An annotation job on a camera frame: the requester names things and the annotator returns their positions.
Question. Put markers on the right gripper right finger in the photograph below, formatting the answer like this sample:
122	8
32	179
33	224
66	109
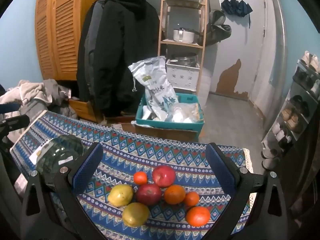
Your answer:
233	182

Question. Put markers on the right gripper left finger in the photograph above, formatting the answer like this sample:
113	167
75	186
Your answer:
72	181

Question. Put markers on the small tangerine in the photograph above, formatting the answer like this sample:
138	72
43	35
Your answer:
140	178
191	199

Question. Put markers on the yellow pear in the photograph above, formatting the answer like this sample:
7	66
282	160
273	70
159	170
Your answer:
120	195
135	214

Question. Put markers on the large front orange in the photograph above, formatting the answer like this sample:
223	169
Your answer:
197	216

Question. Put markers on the small top tangerine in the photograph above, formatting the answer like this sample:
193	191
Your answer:
140	178

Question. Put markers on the red apple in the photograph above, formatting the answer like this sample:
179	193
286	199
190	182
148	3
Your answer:
148	194
163	176

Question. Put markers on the dark glass bowl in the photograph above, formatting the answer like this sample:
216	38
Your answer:
59	152

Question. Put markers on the brown cardboard box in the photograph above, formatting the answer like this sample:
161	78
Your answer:
128	124

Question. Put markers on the wooden drawer box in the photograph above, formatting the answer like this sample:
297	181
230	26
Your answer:
85	110

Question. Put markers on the patterned blue tablecloth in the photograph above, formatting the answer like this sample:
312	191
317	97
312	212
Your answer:
125	154

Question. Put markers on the clear plastic bag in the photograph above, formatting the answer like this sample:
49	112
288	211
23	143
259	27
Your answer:
187	113

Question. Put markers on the pile of grey clothes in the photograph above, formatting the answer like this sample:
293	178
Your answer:
34	98

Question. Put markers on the teal cardboard box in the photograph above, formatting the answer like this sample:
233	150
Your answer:
182	98

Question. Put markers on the shoe rack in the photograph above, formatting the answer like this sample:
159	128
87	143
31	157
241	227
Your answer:
296	112

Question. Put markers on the white rice bag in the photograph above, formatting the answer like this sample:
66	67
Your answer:
159	93

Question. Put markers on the white storage basket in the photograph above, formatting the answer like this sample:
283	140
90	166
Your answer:
181	76

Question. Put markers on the black hanging coat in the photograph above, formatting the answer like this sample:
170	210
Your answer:
115	34

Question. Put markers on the wooden shelf rack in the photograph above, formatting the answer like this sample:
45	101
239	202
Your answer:
191	14

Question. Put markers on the dark blue umbrella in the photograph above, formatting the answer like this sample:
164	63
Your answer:
240	9

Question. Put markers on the wooden louvered wardrobe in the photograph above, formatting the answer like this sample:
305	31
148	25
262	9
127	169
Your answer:
58	25

